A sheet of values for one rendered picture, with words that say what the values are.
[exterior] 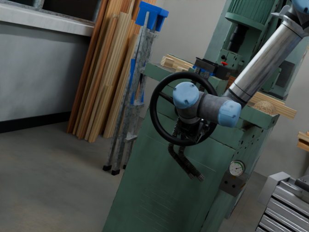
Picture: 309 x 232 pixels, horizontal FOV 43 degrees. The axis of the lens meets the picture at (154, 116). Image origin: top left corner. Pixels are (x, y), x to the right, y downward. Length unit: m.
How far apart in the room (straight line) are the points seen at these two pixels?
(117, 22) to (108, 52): 0.23
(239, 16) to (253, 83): 0.58
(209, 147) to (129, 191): 0.45
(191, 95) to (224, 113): 0.10
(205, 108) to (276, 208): 0.39
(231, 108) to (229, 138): 0.56
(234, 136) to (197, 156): 0.19
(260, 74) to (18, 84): 1.95
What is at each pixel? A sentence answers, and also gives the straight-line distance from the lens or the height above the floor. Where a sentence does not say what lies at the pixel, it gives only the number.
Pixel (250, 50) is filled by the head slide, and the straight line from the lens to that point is 1.89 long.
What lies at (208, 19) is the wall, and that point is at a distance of 4.22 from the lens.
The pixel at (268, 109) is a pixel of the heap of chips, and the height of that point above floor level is 0.91.
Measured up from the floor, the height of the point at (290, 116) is 0.91.
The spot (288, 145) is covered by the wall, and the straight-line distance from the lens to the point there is 4.11.
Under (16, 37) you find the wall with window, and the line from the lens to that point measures 2.65.
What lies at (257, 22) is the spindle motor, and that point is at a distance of 1.75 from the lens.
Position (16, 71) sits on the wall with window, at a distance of 2.76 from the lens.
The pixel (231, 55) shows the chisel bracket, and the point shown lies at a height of 1.06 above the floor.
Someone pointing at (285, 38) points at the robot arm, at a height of 1.17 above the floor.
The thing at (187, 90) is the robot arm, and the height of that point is 0.94.
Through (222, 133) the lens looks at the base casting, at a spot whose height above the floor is 0.75.
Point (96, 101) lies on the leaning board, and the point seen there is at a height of 0.33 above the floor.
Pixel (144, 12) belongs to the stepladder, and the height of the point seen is 1.10.
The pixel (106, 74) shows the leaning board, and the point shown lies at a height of 0.56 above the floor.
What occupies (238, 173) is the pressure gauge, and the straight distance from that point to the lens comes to 1.60.
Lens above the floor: 1.10
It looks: 13 degrees down
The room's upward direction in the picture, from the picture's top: 21 degrees clockwise
